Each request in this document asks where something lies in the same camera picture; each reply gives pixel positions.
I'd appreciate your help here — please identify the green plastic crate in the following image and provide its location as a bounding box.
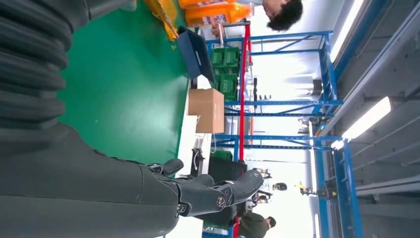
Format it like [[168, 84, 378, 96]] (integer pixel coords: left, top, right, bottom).
[[212, 72, 239, 102], [210, 47, 241, 75], [210, 150, 234, 162]]

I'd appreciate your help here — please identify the dark blue folder stand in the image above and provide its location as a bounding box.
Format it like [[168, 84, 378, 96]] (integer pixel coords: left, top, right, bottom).
[[176, 26, 216, 83]]

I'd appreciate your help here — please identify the yellow taped cardboard sheet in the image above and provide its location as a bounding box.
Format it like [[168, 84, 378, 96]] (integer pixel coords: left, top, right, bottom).
[[144, 0, 180, 42]]

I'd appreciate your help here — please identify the red metal beam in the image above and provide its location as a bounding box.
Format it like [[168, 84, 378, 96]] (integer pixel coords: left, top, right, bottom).
[[233, 23, 252, 238]]

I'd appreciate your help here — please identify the brown cardboard box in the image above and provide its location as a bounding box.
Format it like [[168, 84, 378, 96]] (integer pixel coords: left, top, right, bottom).
[[187, 88, 226, 134]]

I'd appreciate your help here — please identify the blue metal rack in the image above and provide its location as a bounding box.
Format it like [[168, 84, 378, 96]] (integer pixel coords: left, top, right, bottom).
[[202, 30, 365, 238]]

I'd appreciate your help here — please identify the white table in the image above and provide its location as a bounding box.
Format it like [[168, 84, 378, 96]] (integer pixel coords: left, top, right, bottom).
[[164, 77, 214, 238]]

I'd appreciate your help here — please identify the ceiling light tube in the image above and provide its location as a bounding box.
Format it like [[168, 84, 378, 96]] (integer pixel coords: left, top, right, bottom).
[[329, 96, 392, 151], [329, 0, 366, 63]]

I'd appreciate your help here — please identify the black hard case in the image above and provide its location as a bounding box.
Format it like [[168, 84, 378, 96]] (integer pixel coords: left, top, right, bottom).
[[197, 157, 249, 227]]

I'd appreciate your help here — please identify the background person in dark green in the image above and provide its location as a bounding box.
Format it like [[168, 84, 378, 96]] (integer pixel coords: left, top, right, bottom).
[[238, 211, 277, 238]]

